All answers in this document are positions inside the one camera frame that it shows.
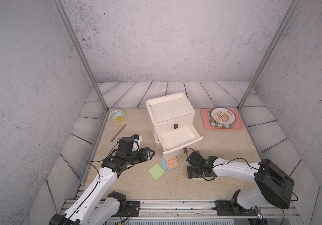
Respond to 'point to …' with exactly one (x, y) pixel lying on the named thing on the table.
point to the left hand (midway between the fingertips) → (153, 154)
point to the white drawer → (176, 141)
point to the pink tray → (237, 123)
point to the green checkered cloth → (213, 123)
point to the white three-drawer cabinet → (172, 117)
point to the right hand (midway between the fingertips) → (195, 173)
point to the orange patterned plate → (223, 116)
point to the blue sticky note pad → (164, 163)
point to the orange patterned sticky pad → (172, 162)
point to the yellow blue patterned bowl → (116, 115)
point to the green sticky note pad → (156, 171)
